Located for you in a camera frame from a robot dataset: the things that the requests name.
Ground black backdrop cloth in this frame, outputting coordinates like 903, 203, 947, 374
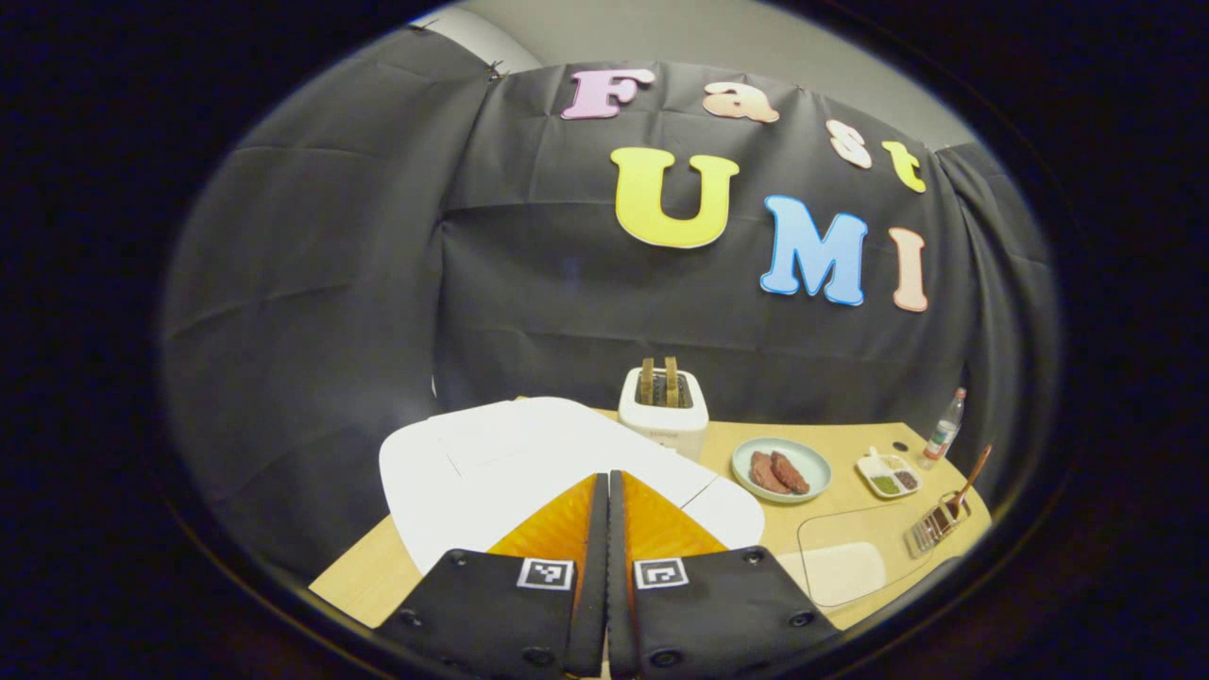
161, 28, 1059, 582

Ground red meat slice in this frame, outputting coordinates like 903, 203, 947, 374
749, 450, 790, 495
770, 450, 810, 495

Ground white divided grain dish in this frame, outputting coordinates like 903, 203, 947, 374
856, 447, 922, 500

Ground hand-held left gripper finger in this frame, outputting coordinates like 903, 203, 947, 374
607, 469, 842, 680
378, 470, 610, 680

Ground white rice cooker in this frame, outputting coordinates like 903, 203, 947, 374
378, 397, 766, 575

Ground brown wooden spoon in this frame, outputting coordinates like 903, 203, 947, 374
947, 444, 993, 519

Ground clear table mat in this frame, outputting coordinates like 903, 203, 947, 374
796, 499, 945, 610

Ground white toaster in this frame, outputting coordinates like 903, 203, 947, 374
619, 366, 709, 462

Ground wire chopstick holder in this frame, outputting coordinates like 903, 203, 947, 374
904, 491, 972, 558

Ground clear plastic water bottle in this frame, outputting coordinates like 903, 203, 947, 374
921, 387, 967, 470

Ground pale green plate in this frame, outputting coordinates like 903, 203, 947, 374
731, 436, 833, 504

